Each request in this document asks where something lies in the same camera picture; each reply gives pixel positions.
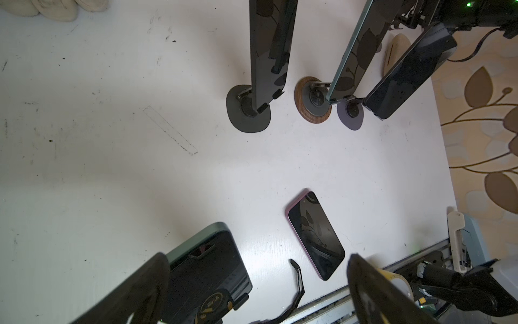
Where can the grey blue device on rail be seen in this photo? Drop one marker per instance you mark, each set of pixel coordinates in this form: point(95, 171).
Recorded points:
point(468, 248)

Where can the beige oval sponge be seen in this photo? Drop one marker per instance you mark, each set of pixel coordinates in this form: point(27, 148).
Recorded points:
point(395, 50)

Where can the lilac back right stand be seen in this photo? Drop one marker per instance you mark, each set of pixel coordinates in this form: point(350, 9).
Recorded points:
point(351, 114)

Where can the black phone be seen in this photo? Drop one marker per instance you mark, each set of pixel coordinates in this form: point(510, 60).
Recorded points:
point(271, 34)
point(429, 52)
point(372, 26)

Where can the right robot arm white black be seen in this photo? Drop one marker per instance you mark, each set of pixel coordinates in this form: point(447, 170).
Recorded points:
point(460, 15)

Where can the dark grey back stand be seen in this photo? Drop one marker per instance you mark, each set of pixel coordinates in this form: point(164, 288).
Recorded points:
point(241, 113)

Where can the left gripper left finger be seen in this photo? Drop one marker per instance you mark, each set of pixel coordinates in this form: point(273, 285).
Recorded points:
point(139, 299)

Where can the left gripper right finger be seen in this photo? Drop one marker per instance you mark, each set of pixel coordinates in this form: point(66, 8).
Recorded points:
point(376, 300)

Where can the phone with green case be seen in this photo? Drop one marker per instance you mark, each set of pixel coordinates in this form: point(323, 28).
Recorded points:
point(207, 278)

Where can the back left black phone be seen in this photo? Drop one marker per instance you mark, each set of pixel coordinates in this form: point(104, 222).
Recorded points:
point(271, 34)

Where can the back right black phone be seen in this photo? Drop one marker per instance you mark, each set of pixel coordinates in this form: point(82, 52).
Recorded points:
point(429, 52)

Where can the beige work glove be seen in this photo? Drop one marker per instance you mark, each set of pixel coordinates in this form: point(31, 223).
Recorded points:
point(58, 10)

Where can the back middle black phone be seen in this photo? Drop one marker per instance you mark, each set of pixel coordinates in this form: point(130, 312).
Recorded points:
point(372, 26)

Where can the clear tape roll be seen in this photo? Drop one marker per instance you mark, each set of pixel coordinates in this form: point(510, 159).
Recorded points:
point(399, 282)

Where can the phone with purple case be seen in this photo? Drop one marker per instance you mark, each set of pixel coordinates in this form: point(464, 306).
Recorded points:
point(315, 233)

